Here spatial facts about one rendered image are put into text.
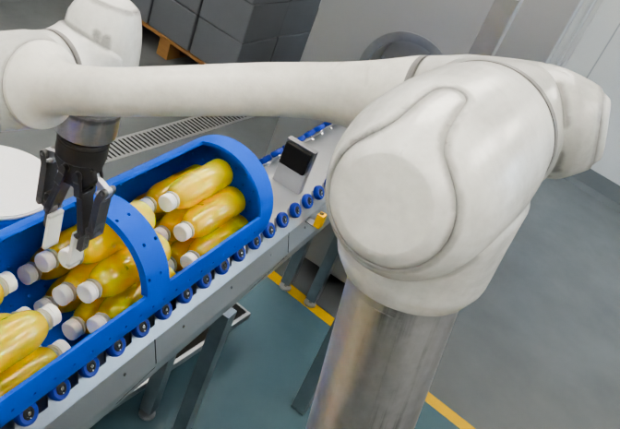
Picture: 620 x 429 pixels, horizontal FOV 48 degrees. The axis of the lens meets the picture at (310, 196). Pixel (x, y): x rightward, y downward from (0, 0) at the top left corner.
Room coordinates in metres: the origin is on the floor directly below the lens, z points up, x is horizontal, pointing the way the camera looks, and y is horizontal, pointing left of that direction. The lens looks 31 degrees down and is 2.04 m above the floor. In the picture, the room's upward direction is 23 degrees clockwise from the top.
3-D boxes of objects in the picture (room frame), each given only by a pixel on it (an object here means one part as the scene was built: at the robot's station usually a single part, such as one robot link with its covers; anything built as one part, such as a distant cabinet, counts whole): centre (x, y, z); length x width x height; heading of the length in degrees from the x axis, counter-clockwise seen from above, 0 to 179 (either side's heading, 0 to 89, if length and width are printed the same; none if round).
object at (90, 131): (0.84, 0.34, 1.51); 0.09 x 0.09 x 0.06
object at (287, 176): (1.84, 0.08, 1.00); 0.10 x 0.04 x 0.15; 73
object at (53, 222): (0.84, 0.36, 1.29); 0.03 x 0.01 x 0.07; 163
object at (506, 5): (1.89, -0.28, 0.85); 0.06 x 0.06 x 1.70; 73
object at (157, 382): (1.59, 0.23, 0.31); 0.06 x 0.06 x 0.63; 73
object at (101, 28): (0.82, 0.34, 1.62); 0.13 x 0.11 x 0.16; 159
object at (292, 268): (2.53, -0.06, 0.31); 0.06 x 0.06 x 0.63; 73
